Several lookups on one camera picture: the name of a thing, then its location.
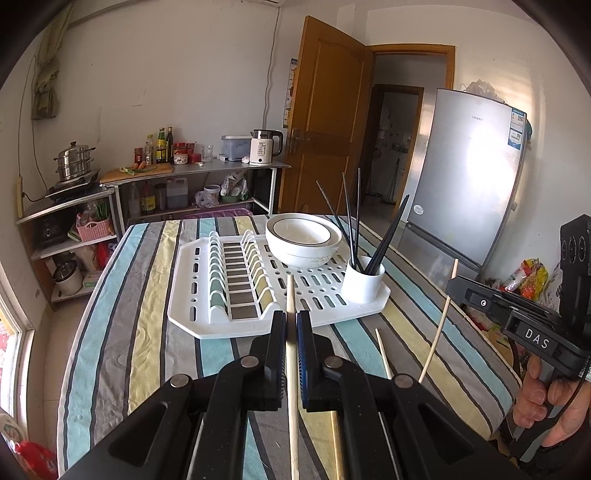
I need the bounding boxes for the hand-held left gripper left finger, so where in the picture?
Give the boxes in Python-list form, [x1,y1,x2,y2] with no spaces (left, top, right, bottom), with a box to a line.
[58,310,289,480]

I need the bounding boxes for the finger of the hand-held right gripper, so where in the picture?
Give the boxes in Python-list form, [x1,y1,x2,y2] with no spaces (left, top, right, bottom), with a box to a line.
[455,275,563,321]
[445,278,519,325]

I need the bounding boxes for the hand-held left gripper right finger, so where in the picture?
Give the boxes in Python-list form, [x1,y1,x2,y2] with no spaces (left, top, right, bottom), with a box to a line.
[295,310,529,480]

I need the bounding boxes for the wooden chopstick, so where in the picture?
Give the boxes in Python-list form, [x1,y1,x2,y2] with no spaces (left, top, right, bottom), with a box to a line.
[375,329,394,380]
[330,410,346,480]
[419,258,459,384]
[285,274,301,480]

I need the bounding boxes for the white cup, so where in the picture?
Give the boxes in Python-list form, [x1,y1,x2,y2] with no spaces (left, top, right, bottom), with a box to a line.
[342,256,386,304]

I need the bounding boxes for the black chopstick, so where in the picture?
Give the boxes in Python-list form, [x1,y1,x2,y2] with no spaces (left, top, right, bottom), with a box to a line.
[369,194,411,273]
[367,203,407,274]
[355,167,362,272]
[372,217,402,274]
[316,180,357,269]
[341,172,358,271]

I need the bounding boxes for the person's right hand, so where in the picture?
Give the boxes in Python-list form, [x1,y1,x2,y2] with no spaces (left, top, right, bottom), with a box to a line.
[513,356,591,446]

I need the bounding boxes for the colourful snack bags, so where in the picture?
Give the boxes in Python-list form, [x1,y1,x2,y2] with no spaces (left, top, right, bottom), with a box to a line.
[501,258,561,301]

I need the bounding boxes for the white plastic dish rack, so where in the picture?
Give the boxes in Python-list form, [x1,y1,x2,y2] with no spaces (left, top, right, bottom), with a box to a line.
[167,229,392,340]

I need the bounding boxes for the white stacked bowls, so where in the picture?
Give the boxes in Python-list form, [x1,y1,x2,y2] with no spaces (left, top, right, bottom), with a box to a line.
[268,217,343,269]

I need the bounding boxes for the silver refrigerator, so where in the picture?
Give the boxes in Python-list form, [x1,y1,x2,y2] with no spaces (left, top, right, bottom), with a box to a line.
[397,88,529,282]

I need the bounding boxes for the white bowl black rim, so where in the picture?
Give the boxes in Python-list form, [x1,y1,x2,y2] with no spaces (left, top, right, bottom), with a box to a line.
[265,213,334,252]

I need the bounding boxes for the striped tablecloth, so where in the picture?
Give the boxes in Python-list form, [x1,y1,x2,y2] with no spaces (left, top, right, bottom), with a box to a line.
[56,215,522,480]

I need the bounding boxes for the plastic jug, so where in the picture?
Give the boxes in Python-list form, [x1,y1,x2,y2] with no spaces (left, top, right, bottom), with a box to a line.
[165,178,189,209]

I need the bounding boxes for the metal shelf unit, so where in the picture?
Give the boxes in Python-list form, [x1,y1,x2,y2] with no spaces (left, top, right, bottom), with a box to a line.
[100,161,293,227]

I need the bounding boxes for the white electric kettle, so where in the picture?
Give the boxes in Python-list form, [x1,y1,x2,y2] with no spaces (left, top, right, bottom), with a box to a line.
[249,129,284,165]

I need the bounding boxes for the clear plastic container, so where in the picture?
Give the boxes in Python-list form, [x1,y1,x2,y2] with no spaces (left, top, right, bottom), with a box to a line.
[221,135,254,161]

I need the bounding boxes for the pink plastic basket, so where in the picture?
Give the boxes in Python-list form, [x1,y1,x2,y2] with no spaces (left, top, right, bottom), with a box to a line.
[76,216,115,241]

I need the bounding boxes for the white rice cooker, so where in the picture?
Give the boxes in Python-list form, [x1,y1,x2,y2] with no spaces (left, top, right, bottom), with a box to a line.
[52,261,84,296]

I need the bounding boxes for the wooden cutting board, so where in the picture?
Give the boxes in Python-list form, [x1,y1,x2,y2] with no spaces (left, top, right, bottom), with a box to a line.
[100,164,175,184]

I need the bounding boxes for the wooden door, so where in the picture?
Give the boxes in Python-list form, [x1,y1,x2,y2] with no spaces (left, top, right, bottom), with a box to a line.
[277,15,375,215]

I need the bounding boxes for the low metal shelf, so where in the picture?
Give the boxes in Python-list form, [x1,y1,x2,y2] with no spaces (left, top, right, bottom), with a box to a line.
[16,187,121,305]

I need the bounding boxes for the black kitchen appliance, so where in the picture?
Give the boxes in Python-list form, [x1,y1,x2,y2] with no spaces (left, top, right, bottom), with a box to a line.
[36,217,70,245]

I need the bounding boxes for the red plastic bag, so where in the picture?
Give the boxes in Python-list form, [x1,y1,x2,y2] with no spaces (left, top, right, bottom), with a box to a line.
[9,440,58,480]

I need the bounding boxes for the gas stove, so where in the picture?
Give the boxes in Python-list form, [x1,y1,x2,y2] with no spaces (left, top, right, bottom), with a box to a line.
[46,170,101,200]

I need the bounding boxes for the stainless steel steamer pot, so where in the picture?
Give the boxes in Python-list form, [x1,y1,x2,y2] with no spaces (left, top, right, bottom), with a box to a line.
[54,141,96,182]

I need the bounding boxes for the wall calendar strip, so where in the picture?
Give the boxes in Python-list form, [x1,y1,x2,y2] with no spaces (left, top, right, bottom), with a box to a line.
[281,58,298,130]

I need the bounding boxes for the wooden door frame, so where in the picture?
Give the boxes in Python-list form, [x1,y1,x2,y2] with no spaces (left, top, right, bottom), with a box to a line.
[367,43,457,217]

